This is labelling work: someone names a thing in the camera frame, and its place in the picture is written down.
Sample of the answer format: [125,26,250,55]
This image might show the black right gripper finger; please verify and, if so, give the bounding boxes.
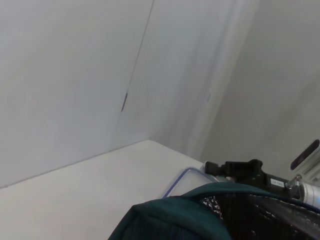
[204,159,264,178]

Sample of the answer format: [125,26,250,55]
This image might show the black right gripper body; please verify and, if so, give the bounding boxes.
[234,171,293,196]

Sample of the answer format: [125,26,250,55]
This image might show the clear blue-rimmed plastic container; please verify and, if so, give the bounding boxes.
[161,166,226,200]

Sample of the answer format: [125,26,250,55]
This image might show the dark teal lunch bag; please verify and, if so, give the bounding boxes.
[107,184,320,240]

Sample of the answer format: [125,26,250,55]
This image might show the silver right wrist plug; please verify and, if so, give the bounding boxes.
[285,174,305,195]

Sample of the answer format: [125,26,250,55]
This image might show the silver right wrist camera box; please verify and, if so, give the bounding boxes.
[289,139,320,181]

